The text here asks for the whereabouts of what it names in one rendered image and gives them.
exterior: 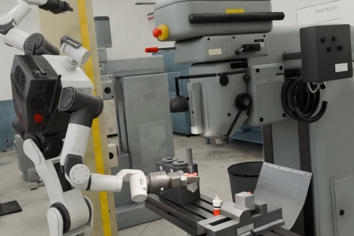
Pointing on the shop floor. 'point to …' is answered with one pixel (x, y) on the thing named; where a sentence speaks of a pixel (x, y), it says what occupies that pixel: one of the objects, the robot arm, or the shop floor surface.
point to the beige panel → (100, 218)
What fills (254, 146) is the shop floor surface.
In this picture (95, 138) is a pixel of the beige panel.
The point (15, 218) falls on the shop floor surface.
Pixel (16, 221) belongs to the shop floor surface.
